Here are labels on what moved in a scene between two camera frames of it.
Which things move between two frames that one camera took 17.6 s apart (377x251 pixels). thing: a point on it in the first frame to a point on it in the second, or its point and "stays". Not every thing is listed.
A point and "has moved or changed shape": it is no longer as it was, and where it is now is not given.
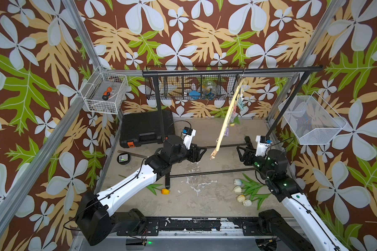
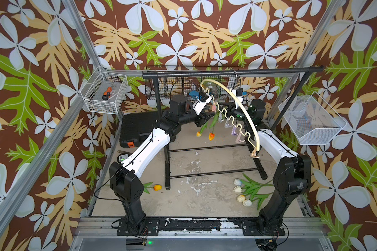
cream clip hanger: (239, 100) has moved or changed shape
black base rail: (152, 226) stays
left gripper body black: (190, 157) to (198, 120)
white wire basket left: (105, 92) stays
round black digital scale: (123, 158) stays
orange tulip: (153, 186) to (211, 135)
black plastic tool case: (140, 128) stays
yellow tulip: (236, 121) to (199, 134)
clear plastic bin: (312, 120) stays
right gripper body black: (250, 161) to (240, 116)
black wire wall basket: (193, 82) stays
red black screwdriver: (106, 94) stays
